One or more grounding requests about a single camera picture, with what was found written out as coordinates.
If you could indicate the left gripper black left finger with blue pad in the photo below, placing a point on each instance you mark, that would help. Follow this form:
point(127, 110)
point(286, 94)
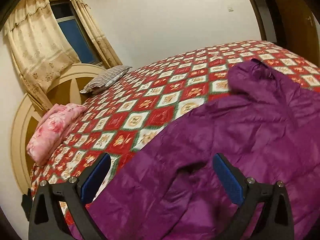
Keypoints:
point(46, 218)

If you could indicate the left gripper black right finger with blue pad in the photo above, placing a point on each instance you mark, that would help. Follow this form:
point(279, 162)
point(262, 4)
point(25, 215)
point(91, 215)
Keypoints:
point(275, 220)

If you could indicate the purple down jacket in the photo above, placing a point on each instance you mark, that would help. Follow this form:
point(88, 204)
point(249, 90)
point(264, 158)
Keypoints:
point(268, 128)

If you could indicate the pink folded blanket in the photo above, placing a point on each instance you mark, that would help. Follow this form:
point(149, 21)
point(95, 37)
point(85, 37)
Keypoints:
point(52, 130)

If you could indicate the red patchwork bedspread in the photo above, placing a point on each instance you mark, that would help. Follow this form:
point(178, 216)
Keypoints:
point(125, 117)

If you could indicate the cream wooden headboard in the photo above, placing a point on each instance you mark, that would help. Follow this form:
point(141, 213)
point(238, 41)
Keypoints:
point(64, 90)

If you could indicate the grey striped pillow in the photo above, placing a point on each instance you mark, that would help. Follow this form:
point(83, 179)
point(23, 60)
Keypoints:
point(105, 80)

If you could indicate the beige curtain left panel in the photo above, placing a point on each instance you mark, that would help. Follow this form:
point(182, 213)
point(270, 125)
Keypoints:
point(39, 49)

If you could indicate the beige curtain panel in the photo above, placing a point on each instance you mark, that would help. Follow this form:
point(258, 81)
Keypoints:
point(39, 49)
point(100, 42)

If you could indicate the window with blue pane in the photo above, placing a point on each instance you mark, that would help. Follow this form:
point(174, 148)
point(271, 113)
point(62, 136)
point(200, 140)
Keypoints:
point(74, 31)

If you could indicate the beige curtain right panel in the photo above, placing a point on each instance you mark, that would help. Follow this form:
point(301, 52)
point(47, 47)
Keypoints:
point(100, 42)

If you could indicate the brown wooden door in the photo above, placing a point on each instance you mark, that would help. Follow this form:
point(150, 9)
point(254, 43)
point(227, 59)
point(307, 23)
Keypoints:
point(300, 30)

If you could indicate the dark wooden door frame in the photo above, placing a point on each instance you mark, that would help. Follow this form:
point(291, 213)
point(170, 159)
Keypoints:
point(264, 20)

